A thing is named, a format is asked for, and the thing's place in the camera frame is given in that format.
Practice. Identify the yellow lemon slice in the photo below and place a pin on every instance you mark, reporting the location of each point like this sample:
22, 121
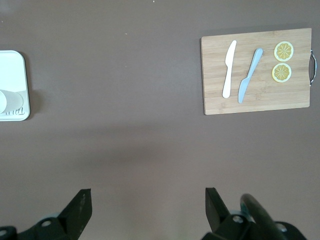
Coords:
283, 51
281, 72

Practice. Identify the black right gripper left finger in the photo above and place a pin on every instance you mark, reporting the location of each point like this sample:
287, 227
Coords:
72, 220

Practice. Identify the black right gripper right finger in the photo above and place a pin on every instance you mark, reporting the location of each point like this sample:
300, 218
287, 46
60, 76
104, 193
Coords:
220, 225

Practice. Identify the cream bear print tray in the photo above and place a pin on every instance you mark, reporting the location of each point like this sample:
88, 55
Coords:
12, 72

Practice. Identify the white IKEA cup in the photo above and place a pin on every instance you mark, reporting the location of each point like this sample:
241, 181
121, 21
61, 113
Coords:
13, 101

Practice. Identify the bamboo cutting board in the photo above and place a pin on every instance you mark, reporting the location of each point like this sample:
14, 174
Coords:
262, 100

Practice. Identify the brown table cover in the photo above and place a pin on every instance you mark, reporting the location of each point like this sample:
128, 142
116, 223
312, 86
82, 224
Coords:
125, 100

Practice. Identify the grey plastic knife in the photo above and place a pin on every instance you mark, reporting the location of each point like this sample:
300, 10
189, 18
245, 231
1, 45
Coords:
248, 77

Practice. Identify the white plastic knife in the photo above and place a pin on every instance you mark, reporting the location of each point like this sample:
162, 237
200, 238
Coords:
228, 72

